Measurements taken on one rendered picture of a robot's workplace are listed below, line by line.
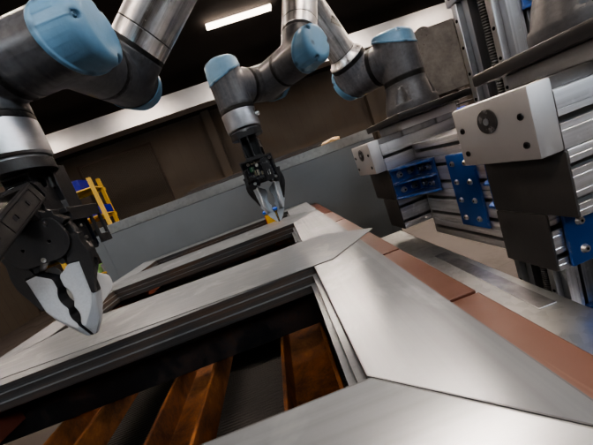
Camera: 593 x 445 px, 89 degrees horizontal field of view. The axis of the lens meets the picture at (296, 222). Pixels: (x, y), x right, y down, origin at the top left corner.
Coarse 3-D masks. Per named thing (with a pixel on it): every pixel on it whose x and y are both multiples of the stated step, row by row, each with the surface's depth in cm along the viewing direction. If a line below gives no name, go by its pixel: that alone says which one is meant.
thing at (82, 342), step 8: (136, 304) 63; (112, 312) 64; (120, 312) 62; (128, 312) 59; (104, 320) 60; (112, 320) 58; (104, 328) 54; (80, 336) 55; (88, 336) 53; (96, 336) 51; (72, 344) 52; (80, 344) 50; (88, 344) 49; (56, 352) 51; (64, 352) 49; (72, 352) 48; (48, 360) 48
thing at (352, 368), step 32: (256, 224) 123; (224, 256) 89; (128, 288) 89; (256, 288) 46; (288, 288) 46; (320, 288) 40; (192, 320) 46; (224, 320) 45; (96, 352) 46; (128, 352) 45; (352, 352) 25; (0, 384) 46; (32, 384) 45; (64, 384) 45; (352, 384) 24
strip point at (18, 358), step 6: (54, 336) 62; (42, 342) 61; (48, 342) 59; (30, 348) 60; (36, 348) 58; (18, 354) 58; (24, 354) 57; (30, 354) 55; (6, 360) 57; (12, 360) 56; (18, 360) 54; (0, 366) 55; (6, 366) 53; (12, 366) 52; (0, 372) 51; (6, 372) 50
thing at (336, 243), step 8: (336, 232) 61; (344, 232) 58; (352, 232) 56; (328, 240) 57; (336, 240) 55; (344, 240) 53; (352, 240) 52; (328, 248) 52; (336, 248) 50; (344, 248) 49; (336, 256) 47
